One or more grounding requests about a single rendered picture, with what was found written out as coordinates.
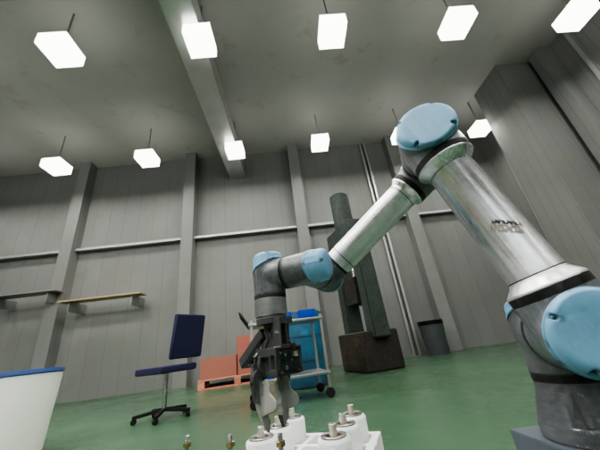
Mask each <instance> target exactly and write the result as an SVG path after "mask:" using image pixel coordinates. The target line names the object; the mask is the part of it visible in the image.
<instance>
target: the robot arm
mask: <svg viewBox="0 0 600 450"><path fill-rule="evenodd" d="M458 123H459V121H458V117H457V114H456V112H455V110H454V109H453V108H452V107H450V106H449V105H447V104H441V103H434V104H422V105H419V106H417V107H415V108H413V109H411V111H409V112H408V113H406V114H405V115H404V116H403V117H402V119H401V120H400V121H399V122H398V124H397V127H396V143H397V145H398V149H399V153H400V157H401V162H402V167H401V169H400V171H399V172H398V174H397V175H396V176H395V177H394V178H393V179H392V186H391V188H390V189H389V190H388V191H387V192H386V193H385V194H384V195H383V196H382V197H381V198H380V199H379V200H378V201H377V202H376V203H375V205H373V206H372V208H371V209H370V210H369V211H368V212H367V213H366V214H364V216H363V217H362V218H361V219H360V220H359V221H358V222H357V223H356V224H355V225H354V226H353V227H352V228H351V229H350V230H349V231H348V232H347V233H346V234H345V236H344V237H343V238H342V239H341V240H340V241H339V242H338V243H337V244H336V245H335V246H334V247H333V248H332V249H331V250H330V251H329V253H328V252H327V251H326V250H325V249H324V248H318V249H310V250H307V251H305V252H302V253H299V254H293V255H290V256H287V257H282V255H281V253H279V252H275V251H269V252H261V253H259V254H257V255H256V256H255V257H254V259H253V276H254V315H255V318H256V319H258V320H256V326H257V327H264V329H259V330H258V332H257V333H256V335H255V336H254V338H253V340H252V341H251V343H250V344H249V346H248V347H247V349H246V350H245V352H244V353H243V354H242V356H241V357H240V359H239V363H240V367H241V369H244V368H252V370H251V374H250V388H251V392H252V396H253V400H254V403H255V407H256V411H257V413H258V416H259V418H260V421H261V423H262V425H263V427H264V429H265V431H266V432H267V433H270V428H271V419H270V418H269V414H271V413H275V412H276V410H277V405H278V408H279V414H278V417H279V421H280V423H281V426H282V427H283V428H284V427H286V424H287V421H288V412H289V408H291V407H294V406H296V405H298V404H299V396H298V394H297V393H296V392H295V391H294V390H293V389H292V388H291V386H290V382H289V381H290V374H295V373H299V372H301V371H304V366H303V357H302V349H301V345H296V343H295V341H294V340H290V337H289V327H288V324H289V323H292V316H288V317H287V316H286V315H287V314H288V309H287V299H286V289H290V288H297V287H301V286H308V287H311V288H316V289H319V290H320V291H322V292H335V291H337V290H339V289H340V287H341V286H342V284H343V278H344V277H345V275H346V274H347V273H348V272H349V271H350V270H352V269H353V267H354V266H355V265H356V264H357V263H358V262H359V261H361V259H362V258H363V257H364V256H365V255H366V254H367V253H369V251H370V250H371V249H372V248H373V247H374V246H375V245H376V244H377V243H378V242H379V241H380V240H381V239H382V238H383V237H384V236H385V235H386V234H387V233H388V232H389V231H390V230H391V229H392V227H393V226H394V225H395V224H396V223H397V222H398V221H399V220H400V219H401V218H402V217H403V216H404V215H405V214H406V213H407V212H408V211H409V210H410V209H411V208H412V207H413V206H414V205H415V204H421V203H422V202H423V201H424V200H425V199H426V198H427V197H428V196H429V195H430V193H431V192H432V191H433V190H434V189H436V191H437V192H438V193H439V194H440V195H441V197H442V198H443V199H444V201H445V202H446V204H447V205H448V206H449V208H450V209H451V210H452V212H453V213H454V215H455V216H456V217H457V219H458V220H459V221H460V223H461V224H462V225H463V226H464V227H465V229H466V230H467V231H468V233H469V234H470V235H471V237H472V238H473V240H474V241H475V242H476V244H477V245H478V246H479V248H480V249H481V251H482V252H483V253H484V255H485V256H486V257H487V258H488V259H489V261H490V262H491V263H492V265H493V266H494V267H495V269H496V270H497V272H498V273H499V274H500V276H501V277H502V278H503V280H504V281H505V283H506V284H507V285H508V287H509V290H510V291H509V295H508V298H507V302H506V303H505V304H504V310H505V313H506V319H507V321H508V322H509V323H510V325H511V328H512V332H513V334H514V336H515V338H516V340H517V343H518V345H519V348H520V350H521V353H522V356H523V358H524V361H525V363H526V365H527V367H528V370H529V374H530V376H531V378H532V380H533V383H534V386H535V397H536V407H537V423H538V426H539V427H540V430H541V432H542V435H543V436H544V437H545V438H547V439H549V440H551V441H553V442H555V443H558V444H561V445H564V446H570V447H575V448H579V449H584V450H600V281H599V280H598V279H597V278H596V277H595V276H594V275H593V274H592V272H591V271H590V270H589V269H587V268H585V267H580V266H576V265H572V264H568V263H567V262H566V261H564V259H563V258H562V257H561V256H560V255H559V254H558V253H557V252H556V251H555V250H554V249H553V248H552V247H551V246H550V244H549V243H548V242H547V241H546V240H545V239H544V238H543V237H542V235H541V234H540V233H539V232H538V231H537V230H536V229H535V227H534V226H533V225H532V224H531V223H530V222H529V221H528V220H527V218H526V217H525V216H524V215H523V214H522V213H521V212H520V211H519V209H518V208H517V207H516V206H515V205H514V204H513V203H512V201H511V200H510V199H509V198H508V197H507V196H506V195H505V194H504V192H503V191H502V190H501V189H500V188H499V187H498V186H497V185H496V183H495V182H494V181H493V180H492V179H491V178H490V177H489V176H488V175H487V174H486V173H485V172H484V171H483V170H482V169H481V168H480V166H479V165H478V164H477V163H476V162H475V161H474V160H473V159H472V153H473V149H474V147H473V144H472V143H471V142H470V141H469V140H468V139H467V137H466V136H464V134H463V133H462V132H461V131H460V130H459V129H458V128H457V127H458ZM291 341H293V342H294V343H292V344H291ZM299 353H300V355H299ZM300 361H301V363H300ZM268 377H270V378H277V379H276V380H275V382H274V390H275V391H276V393H277V397H278V400H277V401H276V399H275V397H274V396H273V395H272V394H271V383H270V381H269V380H268V379H267V378H268Z"/></svg>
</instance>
